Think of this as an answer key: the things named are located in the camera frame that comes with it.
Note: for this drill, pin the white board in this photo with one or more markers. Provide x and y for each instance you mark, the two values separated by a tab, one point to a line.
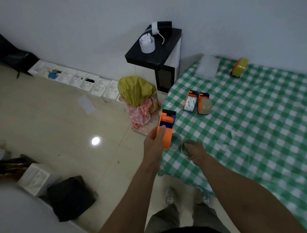
24	213

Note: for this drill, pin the small black object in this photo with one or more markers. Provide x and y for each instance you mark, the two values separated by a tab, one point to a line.
90	80

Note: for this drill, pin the person's grey shoe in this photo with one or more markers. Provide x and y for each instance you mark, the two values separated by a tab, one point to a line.
170	195
203	198

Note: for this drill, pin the blue object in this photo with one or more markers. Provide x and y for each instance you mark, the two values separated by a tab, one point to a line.
52	75

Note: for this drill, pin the row of white boxes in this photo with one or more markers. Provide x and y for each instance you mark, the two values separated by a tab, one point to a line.
100	87

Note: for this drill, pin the person's right forearm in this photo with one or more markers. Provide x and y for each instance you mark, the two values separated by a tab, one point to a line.
247	196

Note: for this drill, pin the person's right hand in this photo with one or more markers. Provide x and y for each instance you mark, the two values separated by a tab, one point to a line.
197	152

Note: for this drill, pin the person's left forearm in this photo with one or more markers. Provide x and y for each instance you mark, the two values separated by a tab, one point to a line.
132	204

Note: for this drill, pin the green checkered tablecloth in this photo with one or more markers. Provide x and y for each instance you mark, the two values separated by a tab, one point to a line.
251	124

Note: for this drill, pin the yellow plastic bag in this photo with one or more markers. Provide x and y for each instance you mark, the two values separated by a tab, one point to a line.
135	90

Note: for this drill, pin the white cabinet with black top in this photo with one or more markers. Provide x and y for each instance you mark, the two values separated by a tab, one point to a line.
156	55

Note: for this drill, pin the black chair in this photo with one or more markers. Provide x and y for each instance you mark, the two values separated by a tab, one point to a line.
14	57

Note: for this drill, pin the yellow tape roll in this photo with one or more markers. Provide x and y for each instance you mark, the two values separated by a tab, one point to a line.
241	68

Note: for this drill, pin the person's right grey shoe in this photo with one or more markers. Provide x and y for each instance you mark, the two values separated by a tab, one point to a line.
203	198

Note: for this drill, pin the beige tape roll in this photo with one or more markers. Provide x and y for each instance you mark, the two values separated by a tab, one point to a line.
183	148

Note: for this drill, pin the white carton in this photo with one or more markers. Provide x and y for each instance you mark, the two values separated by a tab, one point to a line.
36	178

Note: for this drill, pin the person's left hand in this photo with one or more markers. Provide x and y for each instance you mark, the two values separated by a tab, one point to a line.
152	148

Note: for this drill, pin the white foam pad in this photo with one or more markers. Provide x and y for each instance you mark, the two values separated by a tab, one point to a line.
207	67

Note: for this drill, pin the pink plastic bag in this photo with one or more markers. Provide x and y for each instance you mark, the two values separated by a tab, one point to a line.
140	112

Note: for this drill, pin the person's left grey shoe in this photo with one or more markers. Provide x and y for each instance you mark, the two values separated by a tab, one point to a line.
170	195

